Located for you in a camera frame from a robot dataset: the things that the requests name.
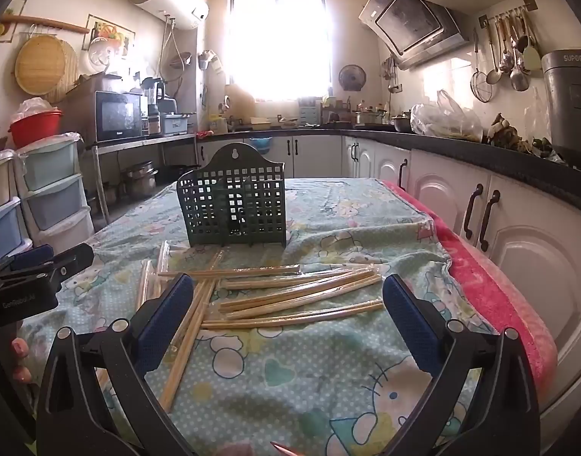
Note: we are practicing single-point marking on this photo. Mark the black blender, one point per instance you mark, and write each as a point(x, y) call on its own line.
point(152, 104)

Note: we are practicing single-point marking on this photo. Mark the pink fleece blanket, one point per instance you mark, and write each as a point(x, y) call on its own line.
point(499, 304)

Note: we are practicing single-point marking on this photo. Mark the person's left hand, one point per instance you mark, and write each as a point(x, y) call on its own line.
point(20, 349)

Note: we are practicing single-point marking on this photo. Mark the fruit wall poster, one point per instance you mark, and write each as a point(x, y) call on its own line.
point(114, 33)
point(5, 19)

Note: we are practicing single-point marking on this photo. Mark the grey kitchen appliance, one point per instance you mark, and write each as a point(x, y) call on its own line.
point(571, 104)

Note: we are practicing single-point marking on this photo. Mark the cartoon printed blanket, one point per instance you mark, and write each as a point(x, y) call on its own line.
point(290, 365)

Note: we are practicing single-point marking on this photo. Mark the bright window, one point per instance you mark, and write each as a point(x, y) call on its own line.
point(278, 42)

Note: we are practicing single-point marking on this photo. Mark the blue plastic basin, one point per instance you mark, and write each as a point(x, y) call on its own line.
point(260, 144)

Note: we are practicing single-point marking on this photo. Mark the green plastic utensil basket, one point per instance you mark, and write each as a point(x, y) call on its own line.
point(233, 199)

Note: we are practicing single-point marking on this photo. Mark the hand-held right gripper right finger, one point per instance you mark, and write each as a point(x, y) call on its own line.
point(411, 327)

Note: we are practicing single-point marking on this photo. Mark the round bamboo trays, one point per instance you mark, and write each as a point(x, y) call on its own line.
point(43, 66)

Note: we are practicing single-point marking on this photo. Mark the steel pot under table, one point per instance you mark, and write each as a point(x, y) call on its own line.
point(139, 180)

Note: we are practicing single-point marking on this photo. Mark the blue grey box appliance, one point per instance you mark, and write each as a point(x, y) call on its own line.
point(176, 124)

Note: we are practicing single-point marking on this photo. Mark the black microwave oven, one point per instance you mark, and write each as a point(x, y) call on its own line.
point(119, 116)

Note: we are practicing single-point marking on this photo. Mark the dark lidded pot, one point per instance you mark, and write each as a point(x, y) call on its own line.
point(401, 122)

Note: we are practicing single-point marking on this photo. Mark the round dark wall fan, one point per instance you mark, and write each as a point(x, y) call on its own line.
point(352, 77)

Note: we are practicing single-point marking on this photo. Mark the white wall caddy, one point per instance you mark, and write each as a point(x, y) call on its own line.
point(208, 61)

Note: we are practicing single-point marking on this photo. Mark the wall utensil rail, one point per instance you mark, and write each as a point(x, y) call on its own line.
point(509, 13)

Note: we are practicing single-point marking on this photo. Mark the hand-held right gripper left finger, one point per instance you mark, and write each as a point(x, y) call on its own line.
point(164, 318)

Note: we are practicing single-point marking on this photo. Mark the red plastic basin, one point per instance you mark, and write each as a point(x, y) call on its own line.
point(34, 128)

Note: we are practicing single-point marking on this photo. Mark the yellow plastic tray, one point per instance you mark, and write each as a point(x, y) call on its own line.
point(264, 123)

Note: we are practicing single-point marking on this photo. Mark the small white fan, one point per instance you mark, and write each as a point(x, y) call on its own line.
point(99, 54)

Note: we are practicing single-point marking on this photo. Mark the pile of chopsticks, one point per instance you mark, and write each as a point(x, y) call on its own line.
point(233, 271)

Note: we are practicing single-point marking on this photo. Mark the blue white drawer unit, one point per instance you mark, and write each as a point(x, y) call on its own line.
point(3, 213)

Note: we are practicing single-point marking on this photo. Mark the grey green drawer unit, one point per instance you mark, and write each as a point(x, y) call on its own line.
point(53, 185)

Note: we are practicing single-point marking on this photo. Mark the steel ladle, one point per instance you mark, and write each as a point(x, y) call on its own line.
point(519, 80)
point(494, 76)

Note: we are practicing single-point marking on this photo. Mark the steel cooking pot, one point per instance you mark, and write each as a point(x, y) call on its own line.
point(369, 118)

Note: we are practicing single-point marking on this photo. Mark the clear plastic bag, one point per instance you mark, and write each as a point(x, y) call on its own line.
point(442, 121)

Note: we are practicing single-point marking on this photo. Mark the clear bag in basin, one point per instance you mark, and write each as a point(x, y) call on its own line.
point(31, 104)

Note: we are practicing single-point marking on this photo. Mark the pale green spatula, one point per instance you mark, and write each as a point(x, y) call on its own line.
point(532, 56)

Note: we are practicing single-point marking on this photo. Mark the brown leafy bundle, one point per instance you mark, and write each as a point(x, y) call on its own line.
point(509, 135)

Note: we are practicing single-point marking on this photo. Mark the hanging corner utensils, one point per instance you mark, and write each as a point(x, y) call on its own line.
point(390, 73)

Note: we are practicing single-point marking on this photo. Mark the steel range hood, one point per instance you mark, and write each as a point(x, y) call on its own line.
point(414, 23)

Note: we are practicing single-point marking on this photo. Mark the wooden rolling pin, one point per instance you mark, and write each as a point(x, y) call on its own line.
point(43, 23)

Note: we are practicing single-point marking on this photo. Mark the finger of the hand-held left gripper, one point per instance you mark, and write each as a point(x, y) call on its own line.
point(74, 259)
point(31, 257)

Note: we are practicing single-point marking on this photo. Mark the black kitchen countertop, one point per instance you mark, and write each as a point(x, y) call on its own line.
point(461, 149)

